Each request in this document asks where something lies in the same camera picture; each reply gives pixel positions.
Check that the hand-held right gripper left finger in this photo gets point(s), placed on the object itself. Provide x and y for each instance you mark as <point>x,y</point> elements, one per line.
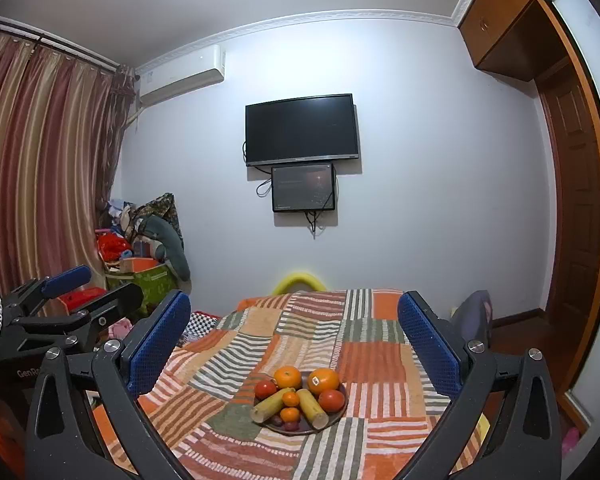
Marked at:
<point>160,340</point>

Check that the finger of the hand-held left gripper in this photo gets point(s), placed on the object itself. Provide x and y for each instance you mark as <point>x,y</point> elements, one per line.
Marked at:
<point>115,302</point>
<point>67,280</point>

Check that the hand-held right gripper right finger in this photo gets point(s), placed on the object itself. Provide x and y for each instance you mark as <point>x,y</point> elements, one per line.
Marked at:
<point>430,345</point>

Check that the large red tomato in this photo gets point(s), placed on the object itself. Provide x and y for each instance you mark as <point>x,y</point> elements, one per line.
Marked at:
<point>331,401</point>

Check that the small red tomato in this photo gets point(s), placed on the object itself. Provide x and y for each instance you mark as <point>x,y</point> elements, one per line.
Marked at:
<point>265,389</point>

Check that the brown oval plate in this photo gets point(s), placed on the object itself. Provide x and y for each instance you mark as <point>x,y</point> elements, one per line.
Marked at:
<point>337,417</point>

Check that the yellow corn cob piece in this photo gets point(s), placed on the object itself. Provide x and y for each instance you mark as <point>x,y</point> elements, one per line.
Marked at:
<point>312,407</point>

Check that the small mandarin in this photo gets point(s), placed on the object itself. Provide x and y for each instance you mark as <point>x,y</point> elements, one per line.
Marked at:
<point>290,398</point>
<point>290,414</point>

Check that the purple plum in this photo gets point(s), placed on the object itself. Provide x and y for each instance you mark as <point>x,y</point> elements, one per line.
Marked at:
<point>291,426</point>

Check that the red box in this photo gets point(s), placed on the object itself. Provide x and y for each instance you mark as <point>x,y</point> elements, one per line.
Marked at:
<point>82,297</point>

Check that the checkered cloth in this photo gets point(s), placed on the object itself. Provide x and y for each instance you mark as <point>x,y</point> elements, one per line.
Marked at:
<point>200,325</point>

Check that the orange box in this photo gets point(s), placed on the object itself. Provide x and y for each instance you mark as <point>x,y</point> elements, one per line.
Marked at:
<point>137,264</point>

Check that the red plastic bag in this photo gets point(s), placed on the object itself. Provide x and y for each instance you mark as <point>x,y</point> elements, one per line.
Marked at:
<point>111,246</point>

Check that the striped patchwork bedspread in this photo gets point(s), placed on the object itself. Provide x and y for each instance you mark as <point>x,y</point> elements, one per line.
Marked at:
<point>370,360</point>

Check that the dark floral cloth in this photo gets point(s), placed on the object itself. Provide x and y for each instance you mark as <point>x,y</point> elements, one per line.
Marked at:
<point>160,207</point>

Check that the orange with sticker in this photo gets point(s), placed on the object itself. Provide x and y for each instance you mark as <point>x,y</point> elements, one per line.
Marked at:
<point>325,381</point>

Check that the striped red curtain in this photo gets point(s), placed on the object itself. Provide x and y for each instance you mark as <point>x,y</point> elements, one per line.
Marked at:
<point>40,160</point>

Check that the plain orange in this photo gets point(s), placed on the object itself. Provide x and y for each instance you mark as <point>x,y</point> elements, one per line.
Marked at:
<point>287,377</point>

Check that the wooden door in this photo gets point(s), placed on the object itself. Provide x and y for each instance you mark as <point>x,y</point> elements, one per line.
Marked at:
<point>575,210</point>

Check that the small black monitor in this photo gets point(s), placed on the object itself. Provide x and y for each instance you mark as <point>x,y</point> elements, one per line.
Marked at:
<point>302,187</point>

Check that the white air conditioner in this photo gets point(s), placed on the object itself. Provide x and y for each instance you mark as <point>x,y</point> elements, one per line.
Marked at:
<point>185,77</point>

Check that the wooden overhead cabinet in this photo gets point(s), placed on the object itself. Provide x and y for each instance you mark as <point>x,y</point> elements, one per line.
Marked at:
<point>505,15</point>

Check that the black wall television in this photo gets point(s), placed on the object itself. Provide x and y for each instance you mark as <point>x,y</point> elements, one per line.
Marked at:
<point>300,127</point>

